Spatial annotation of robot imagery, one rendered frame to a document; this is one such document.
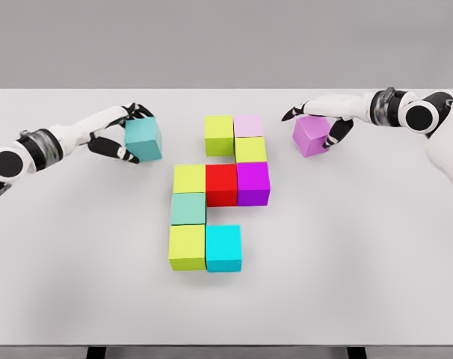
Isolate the bright cyan cube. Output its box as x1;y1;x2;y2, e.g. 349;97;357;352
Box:
204;224;244;274

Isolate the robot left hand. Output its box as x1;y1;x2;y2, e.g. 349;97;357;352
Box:
87;102;155;165

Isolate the pale pink cube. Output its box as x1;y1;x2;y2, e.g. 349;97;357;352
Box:
233;114;265;139

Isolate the mint green cube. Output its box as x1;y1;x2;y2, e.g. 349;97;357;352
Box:
170;191;207;227

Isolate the violet purple cube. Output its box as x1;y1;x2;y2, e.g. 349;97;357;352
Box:
235;162;271;207

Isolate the yellow-green cube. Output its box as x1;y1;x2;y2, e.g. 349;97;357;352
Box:
173;164;207;195
167;224;207;272
204;115;235;158
234;136;268;165

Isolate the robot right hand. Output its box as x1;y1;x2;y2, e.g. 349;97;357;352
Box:
281;93;354;150

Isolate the orchid purple cube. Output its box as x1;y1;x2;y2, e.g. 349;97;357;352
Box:
292;114;332;159

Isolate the red cube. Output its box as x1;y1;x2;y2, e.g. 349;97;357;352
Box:
205;163;238;207

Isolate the teal cube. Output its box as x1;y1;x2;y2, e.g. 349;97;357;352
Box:
124;116;164;164

